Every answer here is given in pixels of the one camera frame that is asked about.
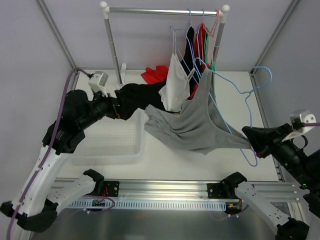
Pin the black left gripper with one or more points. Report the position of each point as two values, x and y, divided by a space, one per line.
115 104

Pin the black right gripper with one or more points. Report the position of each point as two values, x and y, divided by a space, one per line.
271 144

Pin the grey tank top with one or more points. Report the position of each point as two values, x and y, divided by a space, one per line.
199 127

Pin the light blue wire hanger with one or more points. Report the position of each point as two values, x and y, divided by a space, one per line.
248 95

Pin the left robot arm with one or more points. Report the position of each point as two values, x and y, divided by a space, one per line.
34 209

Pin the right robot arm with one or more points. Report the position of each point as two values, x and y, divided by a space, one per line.
304 169

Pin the white tank top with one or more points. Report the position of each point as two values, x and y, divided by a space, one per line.
177 87

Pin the green tank top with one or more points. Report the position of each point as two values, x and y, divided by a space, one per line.
209 44

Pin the black tank top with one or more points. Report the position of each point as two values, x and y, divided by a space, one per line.
187 63

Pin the blue hanger under white top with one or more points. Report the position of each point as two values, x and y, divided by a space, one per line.
181 53

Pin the blue hanger under black top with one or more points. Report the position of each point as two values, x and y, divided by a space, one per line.
189 32

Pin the red tank top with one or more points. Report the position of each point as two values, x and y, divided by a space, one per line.
194 84

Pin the blue hanger under red top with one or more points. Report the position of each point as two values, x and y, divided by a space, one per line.
199 43

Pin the black garment on table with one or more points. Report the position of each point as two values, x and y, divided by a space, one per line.
133 96

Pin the white plastic perforated basket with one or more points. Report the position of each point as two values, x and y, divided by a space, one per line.
112 142

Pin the red garment on table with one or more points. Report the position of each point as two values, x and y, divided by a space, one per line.
154 76

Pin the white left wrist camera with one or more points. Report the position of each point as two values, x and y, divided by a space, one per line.
97 83

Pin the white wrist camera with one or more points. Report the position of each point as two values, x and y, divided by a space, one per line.
97 83
302 121

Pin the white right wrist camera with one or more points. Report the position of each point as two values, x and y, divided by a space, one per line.
302 121

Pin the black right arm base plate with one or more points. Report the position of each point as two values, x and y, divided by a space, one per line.
217 191

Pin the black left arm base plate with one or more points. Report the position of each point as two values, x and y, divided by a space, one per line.
111 188

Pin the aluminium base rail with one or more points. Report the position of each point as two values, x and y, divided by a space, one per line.
188 190

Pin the white slotted cable duct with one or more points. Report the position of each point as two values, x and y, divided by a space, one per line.
129 204

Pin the pink wire hanger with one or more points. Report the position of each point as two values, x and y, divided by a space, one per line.
215 27

